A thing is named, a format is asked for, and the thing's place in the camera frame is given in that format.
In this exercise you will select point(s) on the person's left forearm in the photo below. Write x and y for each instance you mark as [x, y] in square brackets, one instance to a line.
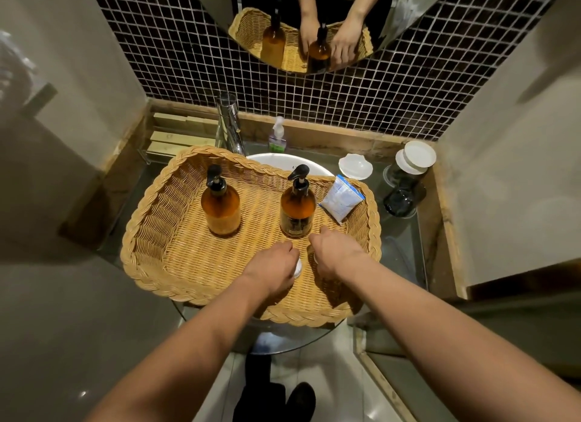
[181, 353]

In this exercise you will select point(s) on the white round cup lid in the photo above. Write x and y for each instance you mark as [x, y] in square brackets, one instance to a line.
[420, 154]
[403, 164]

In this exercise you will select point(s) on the woven wicker basket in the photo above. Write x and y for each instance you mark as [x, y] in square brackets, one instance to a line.
[181, 235]

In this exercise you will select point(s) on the person's left hand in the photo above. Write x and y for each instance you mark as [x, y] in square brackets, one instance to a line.
[272, 272]

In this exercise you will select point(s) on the glass tumbler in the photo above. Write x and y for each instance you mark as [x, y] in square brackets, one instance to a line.
[400, 204]
[401, 180]

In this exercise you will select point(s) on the person's right forearm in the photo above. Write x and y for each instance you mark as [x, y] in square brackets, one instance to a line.
[454, 335]

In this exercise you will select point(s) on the clear hand soap pump bottle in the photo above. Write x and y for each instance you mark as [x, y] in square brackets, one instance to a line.
[277, 140]

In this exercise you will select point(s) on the chrome sink faucet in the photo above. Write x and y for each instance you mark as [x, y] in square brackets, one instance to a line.
[228, 124]

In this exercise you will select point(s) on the person's black trousers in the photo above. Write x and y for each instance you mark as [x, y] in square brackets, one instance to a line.
[258, 390]

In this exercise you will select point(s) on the white scalloped soap dish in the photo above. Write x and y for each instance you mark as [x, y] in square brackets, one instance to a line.
[355, 166]

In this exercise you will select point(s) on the small white round jars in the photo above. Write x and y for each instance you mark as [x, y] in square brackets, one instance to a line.
[298, 267]

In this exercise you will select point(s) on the person's right hand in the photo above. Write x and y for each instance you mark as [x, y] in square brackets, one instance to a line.
[338, 256]

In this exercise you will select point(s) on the white sink basin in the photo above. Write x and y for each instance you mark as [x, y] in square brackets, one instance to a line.
[281, 161]

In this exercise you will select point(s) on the person's black shoe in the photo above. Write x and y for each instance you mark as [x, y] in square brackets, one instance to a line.
[301, 402]

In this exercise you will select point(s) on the white blue sachet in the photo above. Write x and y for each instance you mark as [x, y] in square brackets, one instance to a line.
[341, 198]

